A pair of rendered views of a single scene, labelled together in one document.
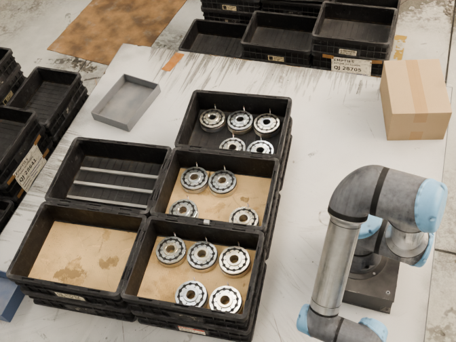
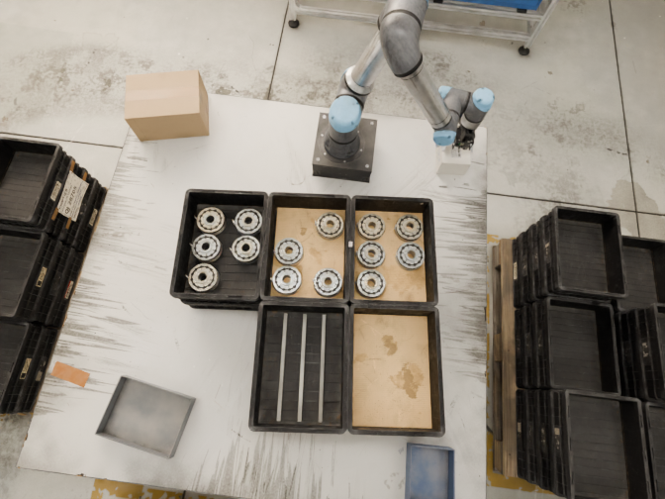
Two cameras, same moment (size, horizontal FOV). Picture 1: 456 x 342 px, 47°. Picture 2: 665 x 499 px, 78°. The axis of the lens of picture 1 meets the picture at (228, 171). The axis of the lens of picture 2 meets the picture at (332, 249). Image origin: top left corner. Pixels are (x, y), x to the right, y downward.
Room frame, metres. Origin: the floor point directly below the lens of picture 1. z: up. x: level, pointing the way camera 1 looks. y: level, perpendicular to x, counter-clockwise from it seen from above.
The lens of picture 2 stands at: (1.18, 0.51, 2.27)
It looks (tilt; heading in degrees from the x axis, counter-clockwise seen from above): 71 degrees down; 246
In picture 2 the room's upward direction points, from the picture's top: 5 degrees clockwise
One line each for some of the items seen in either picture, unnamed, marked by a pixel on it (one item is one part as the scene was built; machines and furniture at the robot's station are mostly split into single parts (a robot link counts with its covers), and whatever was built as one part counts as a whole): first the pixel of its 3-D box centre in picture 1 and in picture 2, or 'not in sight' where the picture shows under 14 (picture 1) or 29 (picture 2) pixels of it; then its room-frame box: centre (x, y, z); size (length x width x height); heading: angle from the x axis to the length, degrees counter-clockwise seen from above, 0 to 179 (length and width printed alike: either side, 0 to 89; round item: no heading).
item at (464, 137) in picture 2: not in sight; (464, 133); (0.33, -0.20, 0.90); 0.09 x 0.08 x 0.12; 67
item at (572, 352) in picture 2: not in sight; (561, 348); (0.04, 0.72, 0.31); 0.40 x 0.30 x 0.34; 63
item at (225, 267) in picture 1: (234, 260); (371, 226); (0.82, 0.03, 0.86); 0.10 x 0.10 x 0.01
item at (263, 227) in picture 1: (216, 187); (307, 246); (1.07, 0.05, 0.92); 0.40 x 0.30 x 0.02; 69
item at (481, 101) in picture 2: not in sight; (478, 105); (0.33, -0.21, 1.06); 0.09 x 0.08 x 0.11; 145
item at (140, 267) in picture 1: (196, 272); (390, 253); (0.79, 0.16, 0.87); 0.40 x 0.30 x 0.11; 69
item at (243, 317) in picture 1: (193, 264); (392, 249); (0.79, 0.16, 0.92); 0.40 x 0.30 x 0.02; 69
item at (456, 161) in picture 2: not in sight; (452, 149); (0.32, -0.23, 0.75); 0.20 x 0.12 x 0.09; 67
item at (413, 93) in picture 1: (412, 99); (168, 106); (1.43, -0.80, 0.78); 0.30 x 0.22 x 0.16; 168
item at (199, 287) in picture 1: (191, 295); (411, 254); (0.72, 0.19, 0.86); 0.10 x 0.10 x 0.01
